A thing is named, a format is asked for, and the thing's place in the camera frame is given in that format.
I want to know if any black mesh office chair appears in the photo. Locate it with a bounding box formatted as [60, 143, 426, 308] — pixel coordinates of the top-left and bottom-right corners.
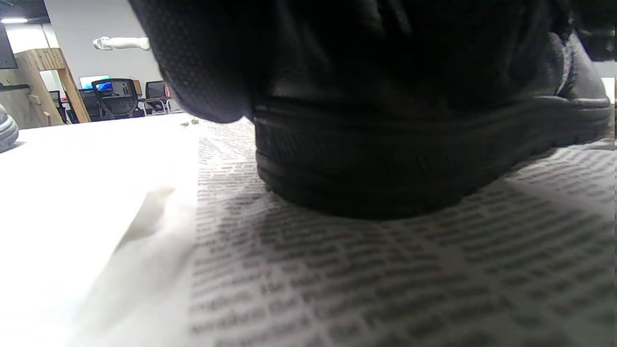
[144, 80, 170, 115]
[91, 78, 146, 120]

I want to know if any black leather shoe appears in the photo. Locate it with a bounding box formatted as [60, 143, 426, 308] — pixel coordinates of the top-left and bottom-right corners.
[251, 29, 614, 221]
[0, 103, 20, 153]

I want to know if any computer monitor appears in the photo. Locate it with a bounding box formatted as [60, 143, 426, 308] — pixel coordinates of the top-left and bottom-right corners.
[79, 75, 112, 93]

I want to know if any person's left hand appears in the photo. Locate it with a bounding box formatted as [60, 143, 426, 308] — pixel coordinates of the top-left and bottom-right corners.
[128, 0, 617, 124]

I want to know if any wooden frame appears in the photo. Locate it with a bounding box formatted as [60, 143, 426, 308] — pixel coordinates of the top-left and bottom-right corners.
[0, 47, 92, 130]

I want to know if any newspaper sheet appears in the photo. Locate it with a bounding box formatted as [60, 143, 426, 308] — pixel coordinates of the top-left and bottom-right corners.
[67, 117, 617, 347]

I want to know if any white wall-mounted object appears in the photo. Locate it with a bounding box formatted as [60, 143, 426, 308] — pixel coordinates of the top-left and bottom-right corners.
[93, 36, 151, 52]

